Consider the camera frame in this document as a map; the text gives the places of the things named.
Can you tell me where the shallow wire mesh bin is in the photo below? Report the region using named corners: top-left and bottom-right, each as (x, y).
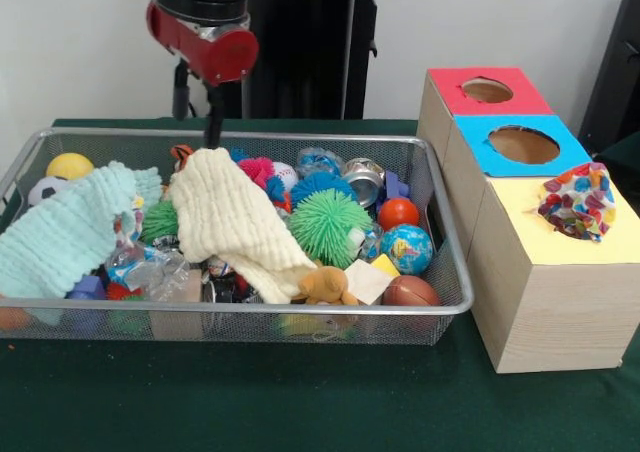
top-left (0, 126), bottom-right (475, 347)

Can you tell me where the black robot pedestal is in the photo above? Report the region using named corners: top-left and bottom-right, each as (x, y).
top-left (207, 0), bottom-right (404, 121)

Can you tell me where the large green spiky ball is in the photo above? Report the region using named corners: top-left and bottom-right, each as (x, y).
top-left (288, 187), bottom-right (375, 268)

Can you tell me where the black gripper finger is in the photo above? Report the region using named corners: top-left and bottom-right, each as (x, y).
top-left (203, 83), bottom-right (225, 148)
top-left (172, 59), bottom-right (190, 122)

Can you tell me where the wooden box with three holes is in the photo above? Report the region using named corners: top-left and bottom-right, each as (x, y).
top-left (416, 65), bottom-right (640, 374)

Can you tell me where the mint green waffle cloth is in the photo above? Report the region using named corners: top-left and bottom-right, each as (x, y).
top-left (0, 160), bottom-right (164, 326)

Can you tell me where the multicoloured heart print cloth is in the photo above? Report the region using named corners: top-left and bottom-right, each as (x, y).
top-left (537, 161), bottom-right (617, 243)

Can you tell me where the dark green table cloth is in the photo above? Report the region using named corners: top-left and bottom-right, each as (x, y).
top-left (0, 116), bottom-right (640, 452)
top-left (594, 132), bottom-right (640, 183)

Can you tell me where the globe print ball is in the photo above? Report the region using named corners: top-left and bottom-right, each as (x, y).
top-left (379, 224), bottom-right (434, 276)

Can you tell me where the crushed silver can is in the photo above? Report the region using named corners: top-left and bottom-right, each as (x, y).
top-left (342, 157), bottom-right (386, 208)

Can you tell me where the cream waffle cloth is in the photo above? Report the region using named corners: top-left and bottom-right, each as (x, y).
top-left (168, 146), bottom-right (319, 305)

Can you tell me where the black and white soccer ball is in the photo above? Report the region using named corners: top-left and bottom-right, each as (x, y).
top-left (27, 176), bottom-right (71, 207)

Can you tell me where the yellow ball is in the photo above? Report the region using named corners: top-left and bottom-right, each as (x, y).
top-left (46, 152), bottom-right (95, 181)

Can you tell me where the blue spiky ball with eyes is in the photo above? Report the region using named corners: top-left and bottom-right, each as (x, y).
top-left (289, 171), bottom-right (359, 208)

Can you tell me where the brown toy football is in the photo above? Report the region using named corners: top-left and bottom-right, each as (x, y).
top-left (382, 274), bottom-right (442, 307)

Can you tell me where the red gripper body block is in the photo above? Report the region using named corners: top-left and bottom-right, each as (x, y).
top-left (145, 0), bottom-right (260, 88)

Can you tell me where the red ball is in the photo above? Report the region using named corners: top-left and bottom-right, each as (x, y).
top-left (377, 197), bottom-right (421, 233)

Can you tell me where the black upright panel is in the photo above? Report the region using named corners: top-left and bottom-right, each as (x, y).
top-left (579, 0), bottom-right (640, 146)

